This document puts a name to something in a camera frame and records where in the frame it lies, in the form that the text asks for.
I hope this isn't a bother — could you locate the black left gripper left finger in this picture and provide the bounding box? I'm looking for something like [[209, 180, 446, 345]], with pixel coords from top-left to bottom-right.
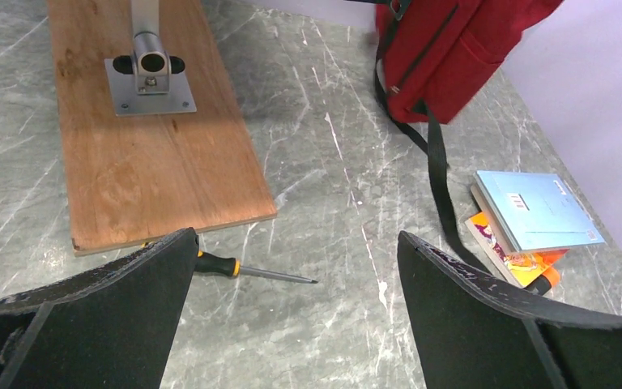
[[0, 229, 198, 388]]

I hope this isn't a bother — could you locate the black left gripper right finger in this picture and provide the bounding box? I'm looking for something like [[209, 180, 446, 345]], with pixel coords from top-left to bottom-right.
[[398, 232, 622, 388]]

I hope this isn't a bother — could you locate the light blue book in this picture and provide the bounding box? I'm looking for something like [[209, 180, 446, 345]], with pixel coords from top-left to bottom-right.
[[471, 170, 605, 254]]

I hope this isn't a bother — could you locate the red backpack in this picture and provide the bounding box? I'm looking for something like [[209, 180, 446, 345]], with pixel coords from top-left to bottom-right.
[[373, 0, 561, 270]]

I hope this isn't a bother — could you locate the orange comic book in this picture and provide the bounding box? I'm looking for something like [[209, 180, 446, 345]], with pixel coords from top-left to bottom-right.
[[466, 185, 568, 289]]

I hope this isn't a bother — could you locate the orange highlighter marker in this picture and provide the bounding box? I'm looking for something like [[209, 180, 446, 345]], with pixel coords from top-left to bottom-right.
[[524, 267, 560, 296]]

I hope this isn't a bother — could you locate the black yellow screwdriver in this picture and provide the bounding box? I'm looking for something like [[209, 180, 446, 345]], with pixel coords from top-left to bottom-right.
[[194, 250, 318, 284]]

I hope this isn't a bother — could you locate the wooden board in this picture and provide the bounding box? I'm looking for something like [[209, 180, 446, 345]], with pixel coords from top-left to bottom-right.
[[48, 1, 277, 254]]

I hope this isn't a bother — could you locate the metal post with base plate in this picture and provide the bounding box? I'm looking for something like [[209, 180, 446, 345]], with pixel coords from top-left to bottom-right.
[[104, 0, 197, 117]]

